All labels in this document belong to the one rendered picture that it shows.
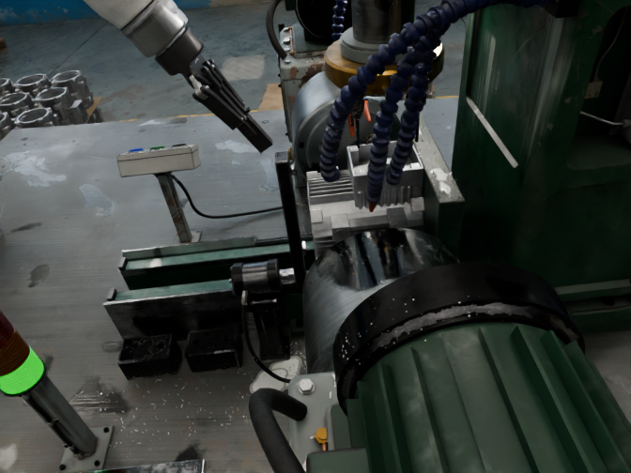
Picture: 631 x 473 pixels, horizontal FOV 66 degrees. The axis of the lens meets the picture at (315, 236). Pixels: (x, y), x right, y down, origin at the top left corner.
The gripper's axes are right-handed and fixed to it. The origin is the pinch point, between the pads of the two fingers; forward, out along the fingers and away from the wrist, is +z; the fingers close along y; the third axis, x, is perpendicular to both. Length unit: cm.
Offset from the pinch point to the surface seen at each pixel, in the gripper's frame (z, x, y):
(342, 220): 16.7, -6.2, -13.6
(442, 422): -6, -21, -66
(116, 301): 6.2, 39.6, -13.3
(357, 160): 14.7, -12.3, -2.9
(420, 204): 22.8, -18.6, -12.8
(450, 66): 167, -52, 301
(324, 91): 9.7, -10.7, 21.0
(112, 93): 24, 193, 327
